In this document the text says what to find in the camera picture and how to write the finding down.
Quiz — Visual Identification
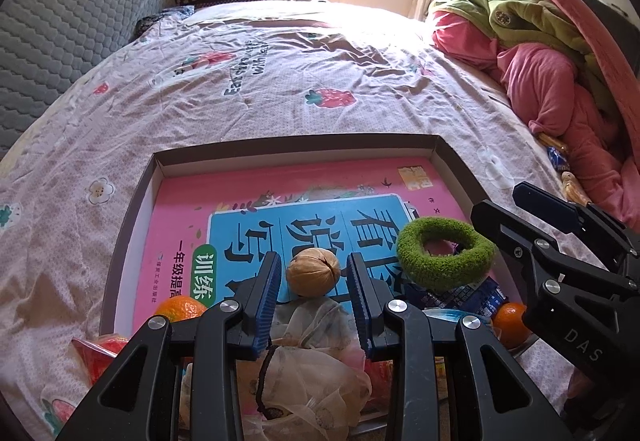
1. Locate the shallow dark cardboard box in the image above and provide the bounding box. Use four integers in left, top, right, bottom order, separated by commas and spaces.
97, 133, 541, 437

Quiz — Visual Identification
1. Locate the red toy egg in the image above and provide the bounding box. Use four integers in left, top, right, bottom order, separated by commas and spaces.
71, 333, 132, 387

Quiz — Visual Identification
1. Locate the large pink cushion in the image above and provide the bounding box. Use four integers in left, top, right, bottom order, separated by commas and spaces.
505, 0, 640, 132

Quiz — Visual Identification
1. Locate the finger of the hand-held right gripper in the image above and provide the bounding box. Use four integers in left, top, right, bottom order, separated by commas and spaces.
513, 182, 640, 272
470, 200, 640, 308

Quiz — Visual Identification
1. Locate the black television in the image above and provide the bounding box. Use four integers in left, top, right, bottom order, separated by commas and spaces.
578, 0, 640, 32

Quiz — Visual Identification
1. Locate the dark patterned cloth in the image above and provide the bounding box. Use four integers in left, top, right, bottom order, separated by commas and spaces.
135, 6, 196, 34

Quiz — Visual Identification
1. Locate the pink quilt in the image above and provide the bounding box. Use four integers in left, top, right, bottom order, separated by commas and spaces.
431, 11, 640, 232

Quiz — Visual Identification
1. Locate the grey quilted headboard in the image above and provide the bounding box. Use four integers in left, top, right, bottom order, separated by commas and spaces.
0, 0, 176, 162

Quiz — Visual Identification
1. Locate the walnut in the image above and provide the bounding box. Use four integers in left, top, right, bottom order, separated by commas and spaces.
286, 247, 342, 298

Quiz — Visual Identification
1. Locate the blue and orange toy egg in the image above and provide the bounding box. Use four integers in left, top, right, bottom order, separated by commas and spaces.
364, 307, 496, 404

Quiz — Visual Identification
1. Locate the yellow snack packet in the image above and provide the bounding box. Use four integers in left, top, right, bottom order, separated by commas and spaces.
561, 171, 588, 206

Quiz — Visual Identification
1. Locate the beige mesh drawstring pouch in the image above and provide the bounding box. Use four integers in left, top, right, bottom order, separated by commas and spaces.
180, 293, 373, 441

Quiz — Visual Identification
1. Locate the pink strawberry print bed sheet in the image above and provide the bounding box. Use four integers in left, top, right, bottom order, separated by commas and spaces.
0, 3, 601, 441

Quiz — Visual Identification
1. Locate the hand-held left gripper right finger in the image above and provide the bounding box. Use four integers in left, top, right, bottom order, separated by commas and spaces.
346, 251, 573, 441

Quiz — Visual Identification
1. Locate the green blanket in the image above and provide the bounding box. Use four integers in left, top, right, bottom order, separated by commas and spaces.
430, 0, 616, 112

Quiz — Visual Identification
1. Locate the green fuzzy hair scrunchie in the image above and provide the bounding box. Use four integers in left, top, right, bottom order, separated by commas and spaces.
396, 217, 497, 293

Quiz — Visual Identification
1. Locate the blue snack packet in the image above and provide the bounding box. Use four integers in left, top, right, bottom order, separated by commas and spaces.
546, 146, 571, 172

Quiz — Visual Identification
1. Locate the pink and blue book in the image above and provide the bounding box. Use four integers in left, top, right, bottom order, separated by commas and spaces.
142, 158, 506, 322

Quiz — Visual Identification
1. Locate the orange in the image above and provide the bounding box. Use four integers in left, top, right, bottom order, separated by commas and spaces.
159, 296, 208, 323
492, 302, 532, 349

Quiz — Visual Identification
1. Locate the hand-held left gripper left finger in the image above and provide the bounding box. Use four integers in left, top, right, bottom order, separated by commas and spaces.
55, 251, 282, 441

